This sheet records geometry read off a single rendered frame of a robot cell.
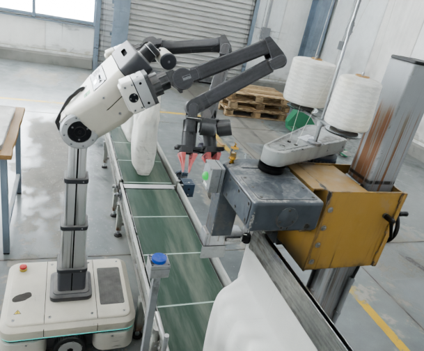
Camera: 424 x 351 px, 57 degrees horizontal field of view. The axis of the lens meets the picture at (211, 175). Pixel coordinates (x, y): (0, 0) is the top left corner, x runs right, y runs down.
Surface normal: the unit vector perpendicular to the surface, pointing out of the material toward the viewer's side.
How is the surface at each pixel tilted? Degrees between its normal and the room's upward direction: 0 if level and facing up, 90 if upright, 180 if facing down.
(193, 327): 0
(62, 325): 31
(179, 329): 0
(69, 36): 90
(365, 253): 90
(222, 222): 90
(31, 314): 0
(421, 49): 90
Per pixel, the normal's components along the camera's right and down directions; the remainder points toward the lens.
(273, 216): 0.31, 0.45
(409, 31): -0.93, -0.03
